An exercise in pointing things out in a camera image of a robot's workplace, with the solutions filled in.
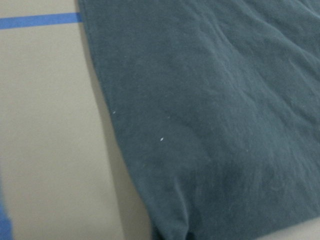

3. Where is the black graphic t-shirt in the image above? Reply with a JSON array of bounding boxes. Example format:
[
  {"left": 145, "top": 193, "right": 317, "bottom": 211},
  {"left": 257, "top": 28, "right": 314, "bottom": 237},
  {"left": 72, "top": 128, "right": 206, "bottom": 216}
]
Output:
[{"left": 78, "top": 0, "right": 320, "bottom": 240}]

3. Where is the brown table mat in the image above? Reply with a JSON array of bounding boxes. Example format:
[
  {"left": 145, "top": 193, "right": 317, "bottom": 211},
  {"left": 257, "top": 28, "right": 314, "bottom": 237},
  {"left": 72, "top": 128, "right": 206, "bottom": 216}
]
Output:
[{"left": 0, "top": 0, "right": 320, "bottom": 240}]

